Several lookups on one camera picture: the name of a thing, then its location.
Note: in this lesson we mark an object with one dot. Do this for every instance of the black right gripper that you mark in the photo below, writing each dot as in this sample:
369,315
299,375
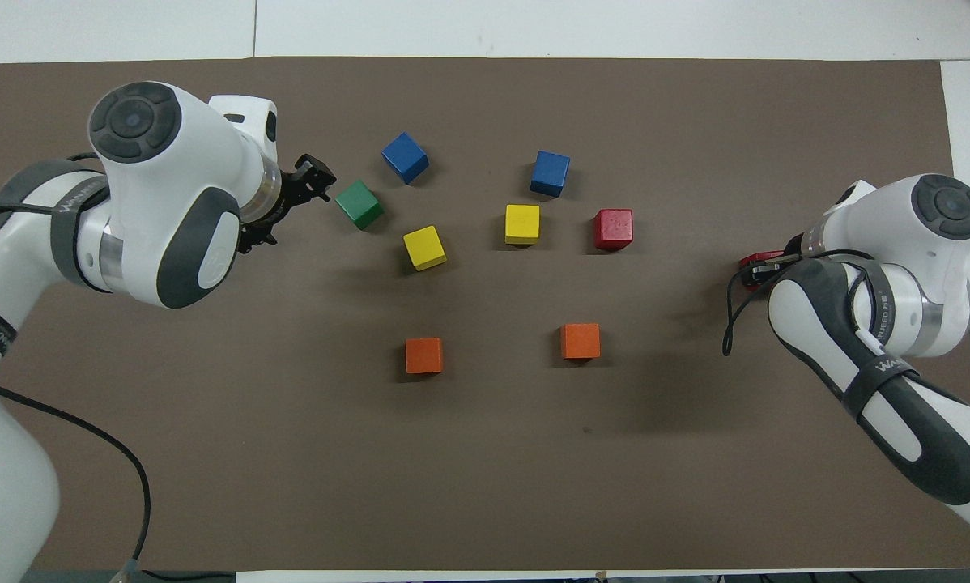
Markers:
794,247

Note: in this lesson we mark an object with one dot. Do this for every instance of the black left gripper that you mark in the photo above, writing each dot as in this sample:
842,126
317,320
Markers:
288,198

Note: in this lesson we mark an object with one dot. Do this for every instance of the red wooden cube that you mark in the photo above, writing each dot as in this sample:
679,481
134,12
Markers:
614,229
750,261

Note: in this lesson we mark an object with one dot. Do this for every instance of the green wooden cube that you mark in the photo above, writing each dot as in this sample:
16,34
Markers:
359,204

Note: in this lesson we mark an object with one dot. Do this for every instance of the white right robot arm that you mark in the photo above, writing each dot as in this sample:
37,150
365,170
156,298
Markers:
938,259

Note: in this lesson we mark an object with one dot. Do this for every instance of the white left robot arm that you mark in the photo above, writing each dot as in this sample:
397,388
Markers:
169,162

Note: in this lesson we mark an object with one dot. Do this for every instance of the blue wooden cube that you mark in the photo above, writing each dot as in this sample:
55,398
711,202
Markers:
550,172
405,157

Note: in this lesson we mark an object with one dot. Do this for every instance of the yellow wooden cube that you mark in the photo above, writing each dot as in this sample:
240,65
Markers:
424,247
522,223

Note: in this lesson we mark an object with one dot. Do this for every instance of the orange wooden cube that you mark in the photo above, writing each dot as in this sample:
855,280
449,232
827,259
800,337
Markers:
424,355
580,341

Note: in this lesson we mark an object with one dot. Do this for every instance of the brown paper mat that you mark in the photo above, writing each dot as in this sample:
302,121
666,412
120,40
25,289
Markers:
485,486

